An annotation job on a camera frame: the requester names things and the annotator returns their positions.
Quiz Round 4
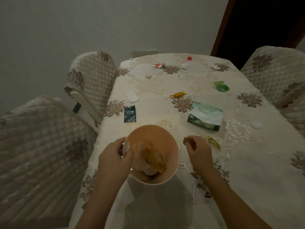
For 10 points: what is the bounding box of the person's left hand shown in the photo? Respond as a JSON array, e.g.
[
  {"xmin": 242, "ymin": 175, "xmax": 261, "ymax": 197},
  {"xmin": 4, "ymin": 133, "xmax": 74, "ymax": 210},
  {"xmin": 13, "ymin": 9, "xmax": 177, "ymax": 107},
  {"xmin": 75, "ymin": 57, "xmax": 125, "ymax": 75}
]
[{"xmin": 98, "ymin": 137, "xmax": 135, "ymax": 183}]

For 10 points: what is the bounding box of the green tissue pack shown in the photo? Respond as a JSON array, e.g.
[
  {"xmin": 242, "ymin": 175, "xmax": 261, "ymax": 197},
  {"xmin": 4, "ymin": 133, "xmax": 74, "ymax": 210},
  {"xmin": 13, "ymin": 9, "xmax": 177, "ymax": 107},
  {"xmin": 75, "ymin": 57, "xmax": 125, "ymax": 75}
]
[{"xmin": 187, "ymin": 101, "xmax": 224, "ymax": 132}]

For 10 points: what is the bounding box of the quilted floral covered chair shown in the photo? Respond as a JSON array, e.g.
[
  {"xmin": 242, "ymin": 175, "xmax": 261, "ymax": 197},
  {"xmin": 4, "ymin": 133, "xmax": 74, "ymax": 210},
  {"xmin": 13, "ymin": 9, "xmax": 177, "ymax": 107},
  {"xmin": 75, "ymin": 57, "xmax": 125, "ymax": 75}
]
[
  {"xmin": 64, "ymin": 51, "xmax": 119, "ymax": 127},
  {"xmin": 240, "ymin": 46, "xmax": 305, "ymax": 110},
  {"xmin": 0, "ymin": 95, "xmax": 98, "ymax": 229},
  {"xmin": 278, "ymin": 102, "xmax": 305, "ymax": 139}
]

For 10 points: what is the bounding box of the person's left forearm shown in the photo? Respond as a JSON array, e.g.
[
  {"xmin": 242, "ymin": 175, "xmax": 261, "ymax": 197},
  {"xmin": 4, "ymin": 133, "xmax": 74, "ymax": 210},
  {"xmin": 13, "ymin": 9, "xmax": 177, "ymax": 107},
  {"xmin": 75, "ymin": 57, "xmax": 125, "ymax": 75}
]
[{"xmin": 73, "ymin": 173, "xmax": 127, "ymax": 229}]

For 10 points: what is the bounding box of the brown wooden door frame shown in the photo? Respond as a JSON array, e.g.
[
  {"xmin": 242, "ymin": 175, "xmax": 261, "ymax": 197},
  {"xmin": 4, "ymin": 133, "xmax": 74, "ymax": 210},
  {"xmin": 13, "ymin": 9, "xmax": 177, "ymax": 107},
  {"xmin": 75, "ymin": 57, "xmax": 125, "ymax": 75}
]
[{"xmin": 211, "ymin": 0, "xmax": 237, "ymax": 57}]

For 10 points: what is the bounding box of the white flat packet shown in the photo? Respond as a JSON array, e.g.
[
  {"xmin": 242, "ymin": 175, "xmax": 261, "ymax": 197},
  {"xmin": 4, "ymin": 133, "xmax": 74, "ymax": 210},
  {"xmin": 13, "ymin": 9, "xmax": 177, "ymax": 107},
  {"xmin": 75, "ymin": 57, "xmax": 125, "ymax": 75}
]
[{"xmin": 125, "ymin": 90, "xmax": 139, "ymax": 103}]

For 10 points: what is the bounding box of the yellow clear wrapper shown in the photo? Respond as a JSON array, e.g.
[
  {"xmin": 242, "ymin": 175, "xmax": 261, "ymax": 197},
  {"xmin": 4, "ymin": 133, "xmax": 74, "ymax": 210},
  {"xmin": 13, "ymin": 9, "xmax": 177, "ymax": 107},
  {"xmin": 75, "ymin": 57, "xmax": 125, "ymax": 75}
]
[{"xmin": 205, "ymin": 136, "xmax": 221, "ymax": 151}]

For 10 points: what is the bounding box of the person's right forearm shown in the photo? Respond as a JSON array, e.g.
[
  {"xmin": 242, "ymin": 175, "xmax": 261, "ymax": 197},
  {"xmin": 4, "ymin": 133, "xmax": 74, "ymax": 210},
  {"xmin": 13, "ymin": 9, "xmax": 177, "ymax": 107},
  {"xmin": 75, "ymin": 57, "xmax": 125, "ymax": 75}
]
[{"xmin": 197, "ymin": 167, "xmax": 274, "ymax": 229}]

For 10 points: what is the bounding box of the green plastic wrapper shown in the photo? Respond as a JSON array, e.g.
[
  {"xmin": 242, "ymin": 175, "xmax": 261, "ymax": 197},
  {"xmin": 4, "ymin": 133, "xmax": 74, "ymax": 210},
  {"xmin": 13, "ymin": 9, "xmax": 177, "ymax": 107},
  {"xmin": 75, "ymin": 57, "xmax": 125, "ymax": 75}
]
[{"xmin": 215, "ymin": 80, "xmax": 230, "ymax": 92}]

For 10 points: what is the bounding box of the person's right hand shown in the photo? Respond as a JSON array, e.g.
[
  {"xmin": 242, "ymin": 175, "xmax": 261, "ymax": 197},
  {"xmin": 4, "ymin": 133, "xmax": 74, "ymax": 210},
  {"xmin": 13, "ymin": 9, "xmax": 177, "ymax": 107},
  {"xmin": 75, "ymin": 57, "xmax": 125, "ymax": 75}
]
[{"xmin": 183, "ymin": 135, "xmax": 216, "ymax": 174}]

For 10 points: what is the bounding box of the cream floral embroidered tablecloth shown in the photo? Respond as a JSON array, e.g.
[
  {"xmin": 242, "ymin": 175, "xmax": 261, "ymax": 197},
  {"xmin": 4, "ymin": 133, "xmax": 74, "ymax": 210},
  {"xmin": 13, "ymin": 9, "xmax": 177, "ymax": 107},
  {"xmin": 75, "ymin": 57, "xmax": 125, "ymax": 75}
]
[{"xmin": 68, "ymin": 53, "xmax": 305, "ymax": 229}]

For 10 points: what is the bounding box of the small white red wrapper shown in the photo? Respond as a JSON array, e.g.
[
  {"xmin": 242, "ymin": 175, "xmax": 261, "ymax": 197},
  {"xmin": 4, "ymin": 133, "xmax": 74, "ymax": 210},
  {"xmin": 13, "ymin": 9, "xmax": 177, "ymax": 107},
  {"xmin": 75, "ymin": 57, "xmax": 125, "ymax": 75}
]
[{"xmin": 120, "ymin": 141, "xmax": 131, "ymax": 158}]

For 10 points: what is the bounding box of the yellow-brown food piece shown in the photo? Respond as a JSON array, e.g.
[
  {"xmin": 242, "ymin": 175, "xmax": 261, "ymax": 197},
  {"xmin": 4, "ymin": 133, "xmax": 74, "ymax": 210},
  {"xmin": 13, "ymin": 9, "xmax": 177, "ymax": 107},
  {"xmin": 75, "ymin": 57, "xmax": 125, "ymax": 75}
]
[{"xmin": 140, "ymin": 140, "xmax": 167, "ymax": 173}]

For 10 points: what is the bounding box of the dark green sachet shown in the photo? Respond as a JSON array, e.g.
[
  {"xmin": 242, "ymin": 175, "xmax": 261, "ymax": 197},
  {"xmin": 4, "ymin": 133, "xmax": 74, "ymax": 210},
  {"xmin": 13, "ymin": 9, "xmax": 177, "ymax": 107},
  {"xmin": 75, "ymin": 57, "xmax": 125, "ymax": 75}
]
[{"xmin": 124, "ymin": 105, "xmax": 137, "ymax": 123}]

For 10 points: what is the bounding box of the peach round bowl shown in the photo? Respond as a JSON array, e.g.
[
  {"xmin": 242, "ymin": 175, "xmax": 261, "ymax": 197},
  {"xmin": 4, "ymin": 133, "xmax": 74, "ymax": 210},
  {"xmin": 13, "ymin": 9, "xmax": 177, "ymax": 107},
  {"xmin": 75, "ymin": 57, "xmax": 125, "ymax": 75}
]
[{"xmin": 122, "ymin": 125, "xmax": 179, "ymax": 185}]

